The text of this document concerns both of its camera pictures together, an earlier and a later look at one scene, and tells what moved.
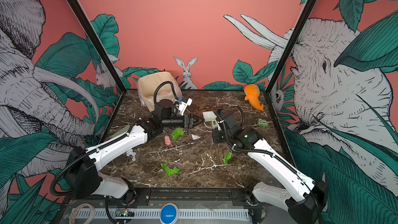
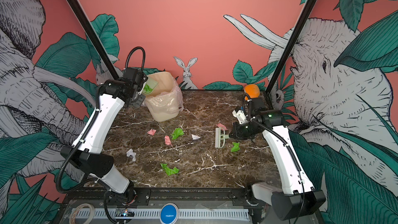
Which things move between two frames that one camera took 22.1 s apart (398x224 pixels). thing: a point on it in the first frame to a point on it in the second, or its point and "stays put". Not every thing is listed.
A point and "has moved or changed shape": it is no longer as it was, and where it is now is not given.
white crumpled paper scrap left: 130,152 stays put
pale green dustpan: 124,131 to 150,86
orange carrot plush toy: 252,92 stays put
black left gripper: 188,122 to 139,102
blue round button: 169,213 stays put
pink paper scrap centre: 167,140 stays put
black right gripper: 216,133 to 237,128
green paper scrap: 227,157 to 147,89
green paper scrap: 177,132 stays put
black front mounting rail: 183,196 stays put
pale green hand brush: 210,120 has moved or changed shape
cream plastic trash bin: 152,88 stays put
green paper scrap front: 169,170 stays put
